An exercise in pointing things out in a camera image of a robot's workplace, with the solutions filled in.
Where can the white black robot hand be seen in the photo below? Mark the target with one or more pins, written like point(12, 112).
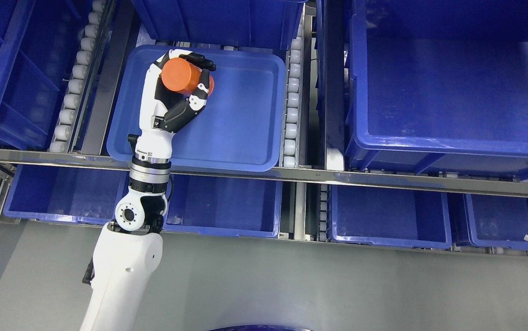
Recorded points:
point(164, 113)

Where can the large blue bin upper right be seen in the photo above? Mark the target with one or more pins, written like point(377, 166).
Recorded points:
point(438, 86)

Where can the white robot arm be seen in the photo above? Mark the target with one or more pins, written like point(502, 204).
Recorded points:
point(129, 248)

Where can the blue bin behind tray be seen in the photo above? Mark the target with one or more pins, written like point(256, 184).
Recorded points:
point(268, 24)

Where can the blue bin lower right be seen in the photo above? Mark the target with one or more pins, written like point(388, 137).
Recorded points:
point(411, 219)

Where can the orange cylindrical capacitor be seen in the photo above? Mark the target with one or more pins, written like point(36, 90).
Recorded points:
point(180, 76)

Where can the blue bin lower left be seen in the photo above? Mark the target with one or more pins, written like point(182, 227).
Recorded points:
point(64, 194)

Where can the blue bin lower middle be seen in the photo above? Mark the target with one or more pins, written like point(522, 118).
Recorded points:
point(222, 206)

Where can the steel shelf rack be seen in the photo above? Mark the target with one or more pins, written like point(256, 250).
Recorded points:
point(316, 162)

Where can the shallow blue tray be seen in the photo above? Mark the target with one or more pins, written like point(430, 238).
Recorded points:
point(241, 127)

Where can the blue bin upper left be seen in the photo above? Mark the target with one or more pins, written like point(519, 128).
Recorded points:
point(38, 41)

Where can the blue bin far right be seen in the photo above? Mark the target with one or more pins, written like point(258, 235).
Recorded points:
point(489, 221)

